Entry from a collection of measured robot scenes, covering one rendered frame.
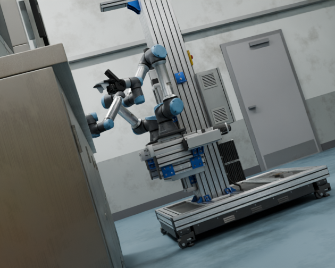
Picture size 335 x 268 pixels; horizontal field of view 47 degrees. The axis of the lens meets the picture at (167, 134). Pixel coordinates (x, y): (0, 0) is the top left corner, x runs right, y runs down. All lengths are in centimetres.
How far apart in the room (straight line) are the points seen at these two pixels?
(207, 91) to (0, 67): 250
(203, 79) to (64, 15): 361
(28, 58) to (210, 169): 249
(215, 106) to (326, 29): 459
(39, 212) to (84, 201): 8
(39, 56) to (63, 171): 22
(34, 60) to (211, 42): 581
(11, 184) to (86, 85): 529
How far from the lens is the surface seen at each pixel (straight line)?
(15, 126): 74
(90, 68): 606
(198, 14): 661
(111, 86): 259
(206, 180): 310
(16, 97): 75
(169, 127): 287
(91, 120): 297
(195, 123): 312
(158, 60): 285
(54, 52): 76
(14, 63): 77
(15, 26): 85
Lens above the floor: 63
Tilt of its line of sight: 4 degrees up
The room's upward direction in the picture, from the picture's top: 17 degrees counter-clockwise
